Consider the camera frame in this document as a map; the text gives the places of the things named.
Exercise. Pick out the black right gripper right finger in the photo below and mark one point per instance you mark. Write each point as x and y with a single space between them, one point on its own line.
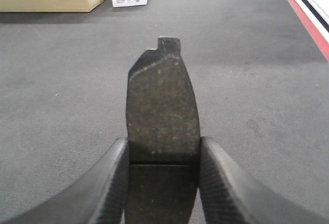
230 194

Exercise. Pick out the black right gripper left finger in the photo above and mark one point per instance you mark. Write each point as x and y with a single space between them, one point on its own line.
98 196

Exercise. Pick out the brake pad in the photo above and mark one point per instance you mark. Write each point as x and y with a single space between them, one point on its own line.
164 137

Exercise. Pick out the black conveyor belt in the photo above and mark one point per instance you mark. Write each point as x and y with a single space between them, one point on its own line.
260 84

